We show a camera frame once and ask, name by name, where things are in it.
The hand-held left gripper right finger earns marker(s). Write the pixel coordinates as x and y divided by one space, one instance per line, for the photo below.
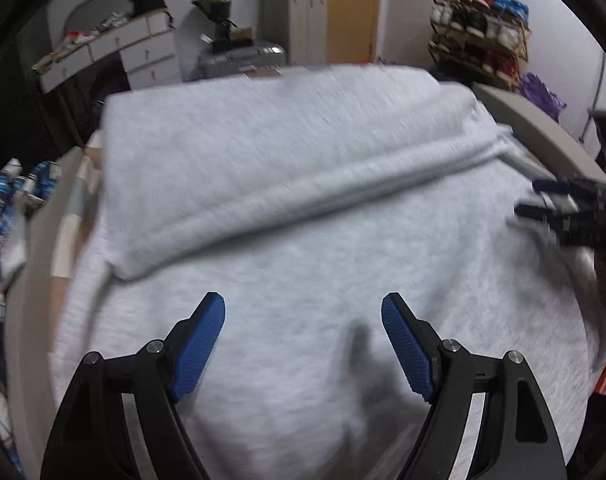
408 345

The blue plaid blanket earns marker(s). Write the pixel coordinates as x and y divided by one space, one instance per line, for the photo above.
3 220

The black duffel bag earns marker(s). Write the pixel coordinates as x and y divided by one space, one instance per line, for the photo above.
103 95

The silver suitcase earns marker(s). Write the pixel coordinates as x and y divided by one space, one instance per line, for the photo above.
243 60

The grey rounded frame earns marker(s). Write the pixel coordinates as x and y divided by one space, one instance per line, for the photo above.
98 5

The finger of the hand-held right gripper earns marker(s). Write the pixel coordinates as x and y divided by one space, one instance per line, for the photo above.
563 188
548 217

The thin dark pole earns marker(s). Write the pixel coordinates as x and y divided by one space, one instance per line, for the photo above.
595 90

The checked bed sheet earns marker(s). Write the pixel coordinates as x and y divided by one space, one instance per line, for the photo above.
75 210

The white desk with drawers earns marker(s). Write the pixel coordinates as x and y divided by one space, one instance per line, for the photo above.
143 55

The small black box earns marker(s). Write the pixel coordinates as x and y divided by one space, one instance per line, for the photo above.
221 44

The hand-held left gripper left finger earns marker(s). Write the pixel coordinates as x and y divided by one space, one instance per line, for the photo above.
198 345

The wooden shoe rack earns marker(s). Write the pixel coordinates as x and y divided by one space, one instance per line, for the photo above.
523 55

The purple bag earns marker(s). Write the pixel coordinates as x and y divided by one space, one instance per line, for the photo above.
540 95

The small brown box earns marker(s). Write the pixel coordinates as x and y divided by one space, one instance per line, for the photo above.
240 37

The wooden door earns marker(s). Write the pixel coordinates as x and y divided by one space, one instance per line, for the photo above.
348 10

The pile of desk clutter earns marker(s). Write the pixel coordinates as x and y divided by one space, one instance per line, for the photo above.
83 40

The wrapped flower bouquet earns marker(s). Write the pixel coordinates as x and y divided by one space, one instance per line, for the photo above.
210 7

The shoe rack with shoes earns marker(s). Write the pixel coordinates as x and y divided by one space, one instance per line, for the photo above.
473 25

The red plastic stool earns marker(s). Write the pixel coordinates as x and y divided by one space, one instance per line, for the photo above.
605 377

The light grey hoodie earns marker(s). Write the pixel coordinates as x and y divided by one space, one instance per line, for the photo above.
303 210

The dark wardrobe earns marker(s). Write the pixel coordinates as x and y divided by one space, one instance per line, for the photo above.
23 100

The beige suitcase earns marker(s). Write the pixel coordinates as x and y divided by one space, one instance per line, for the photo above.
293 25

